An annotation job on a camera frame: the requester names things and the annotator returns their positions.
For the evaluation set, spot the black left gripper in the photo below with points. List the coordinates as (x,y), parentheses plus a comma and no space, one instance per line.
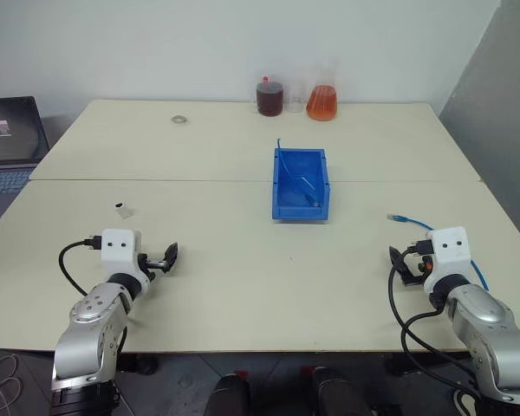
(152,262)

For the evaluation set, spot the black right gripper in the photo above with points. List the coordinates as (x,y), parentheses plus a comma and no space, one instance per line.
(416,268)

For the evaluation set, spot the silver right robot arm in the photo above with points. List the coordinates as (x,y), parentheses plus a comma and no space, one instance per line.
(489,329)

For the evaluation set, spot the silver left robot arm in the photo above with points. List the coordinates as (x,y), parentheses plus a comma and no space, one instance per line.
(93,320)

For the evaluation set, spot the small clear plastic piece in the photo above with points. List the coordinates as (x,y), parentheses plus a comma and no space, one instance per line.
(125,211)

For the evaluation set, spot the blue plastic bin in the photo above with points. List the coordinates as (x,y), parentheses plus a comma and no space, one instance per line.
(286,208)

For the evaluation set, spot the dark rounded shape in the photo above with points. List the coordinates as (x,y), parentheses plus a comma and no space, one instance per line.
(336,394)
(229,396)

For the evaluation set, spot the flask with orange liquid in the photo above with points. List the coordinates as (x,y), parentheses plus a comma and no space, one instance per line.
(322,104)

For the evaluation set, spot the beaker with dark liquid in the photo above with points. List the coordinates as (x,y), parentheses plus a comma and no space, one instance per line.
(269,102)

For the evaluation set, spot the small empty glass beaker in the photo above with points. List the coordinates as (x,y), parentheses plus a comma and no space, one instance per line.
(294,102)

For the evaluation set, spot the grey laptop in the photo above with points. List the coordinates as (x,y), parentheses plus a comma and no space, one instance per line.
(8,143)

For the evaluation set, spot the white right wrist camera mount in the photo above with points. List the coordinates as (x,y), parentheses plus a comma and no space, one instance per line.
(448,253)

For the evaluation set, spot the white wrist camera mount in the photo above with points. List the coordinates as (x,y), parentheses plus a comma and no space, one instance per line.
(448,253)
(118,255)

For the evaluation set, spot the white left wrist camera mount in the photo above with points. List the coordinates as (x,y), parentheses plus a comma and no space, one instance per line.
(118,255)

